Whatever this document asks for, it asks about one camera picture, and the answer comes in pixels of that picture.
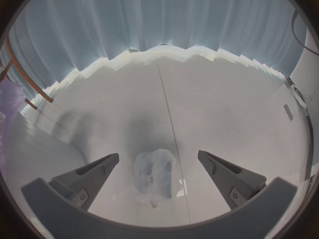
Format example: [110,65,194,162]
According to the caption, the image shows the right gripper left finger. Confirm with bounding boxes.
[49,153,119,212]

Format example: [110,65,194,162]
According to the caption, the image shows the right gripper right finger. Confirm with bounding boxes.
[198,150,267,211]

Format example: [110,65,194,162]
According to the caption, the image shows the purple plastic bag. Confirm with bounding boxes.
[0,80,25,124]

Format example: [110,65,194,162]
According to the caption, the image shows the crumpled clear plastic wrapper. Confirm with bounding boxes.
[133,148,183,207]

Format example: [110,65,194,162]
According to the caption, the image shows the white cushioned wooden chair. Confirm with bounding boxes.
[0,35,54,110]

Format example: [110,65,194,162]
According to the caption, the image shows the pale blue curtain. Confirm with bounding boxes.
[5,0,312,104]

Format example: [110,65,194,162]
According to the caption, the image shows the thin black cable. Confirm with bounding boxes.
[291,8,319,55]

